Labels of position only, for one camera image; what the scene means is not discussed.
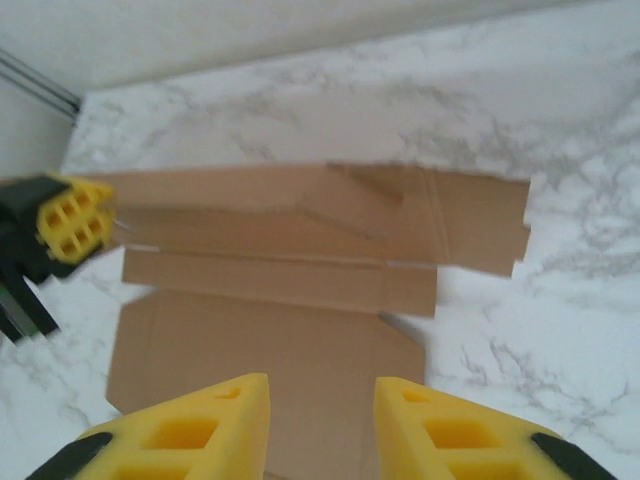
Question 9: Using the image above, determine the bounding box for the brown cardboard box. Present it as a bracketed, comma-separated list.
[105, 162, 532, 480]

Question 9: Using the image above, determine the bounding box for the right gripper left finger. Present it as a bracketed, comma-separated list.
[24, 372, 272, 480]

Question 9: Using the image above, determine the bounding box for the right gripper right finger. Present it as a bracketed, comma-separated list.
[374, 376, 617, 480]

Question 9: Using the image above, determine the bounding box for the aluminium left corner post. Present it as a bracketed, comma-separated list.
[0, 47, 81, 119]

